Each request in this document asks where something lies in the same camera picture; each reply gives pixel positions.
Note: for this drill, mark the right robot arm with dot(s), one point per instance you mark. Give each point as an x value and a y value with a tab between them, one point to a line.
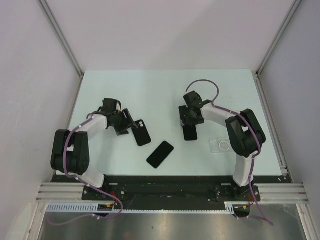
245	134

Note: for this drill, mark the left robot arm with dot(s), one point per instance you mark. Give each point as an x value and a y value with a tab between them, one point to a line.
71	149

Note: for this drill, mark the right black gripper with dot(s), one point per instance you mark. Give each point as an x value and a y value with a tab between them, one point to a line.
183	111

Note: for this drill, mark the black smartphone on table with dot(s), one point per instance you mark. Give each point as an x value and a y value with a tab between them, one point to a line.
160	154

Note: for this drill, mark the right aluminium side rail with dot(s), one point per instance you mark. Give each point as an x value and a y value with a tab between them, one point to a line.
271	125

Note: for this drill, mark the front aluminium frame rail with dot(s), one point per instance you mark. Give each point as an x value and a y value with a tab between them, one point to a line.
270	193

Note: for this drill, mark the aluminium frame post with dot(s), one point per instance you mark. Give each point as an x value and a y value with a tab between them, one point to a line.
279	35
57	30

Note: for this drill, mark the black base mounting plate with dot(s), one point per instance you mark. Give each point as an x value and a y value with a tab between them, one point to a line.
176	193

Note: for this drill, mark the left aluminium frame post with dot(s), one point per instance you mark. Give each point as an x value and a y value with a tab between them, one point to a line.
57	30

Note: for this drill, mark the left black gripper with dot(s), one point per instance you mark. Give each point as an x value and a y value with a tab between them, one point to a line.
126	123

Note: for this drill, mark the black smartphone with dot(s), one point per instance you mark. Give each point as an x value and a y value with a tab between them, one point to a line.
190	133
160	154

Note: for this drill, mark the right aluminium frame post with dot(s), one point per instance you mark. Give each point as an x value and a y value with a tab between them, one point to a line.
279	35

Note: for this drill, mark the clear phone case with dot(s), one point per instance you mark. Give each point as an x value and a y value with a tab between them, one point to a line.
220	145

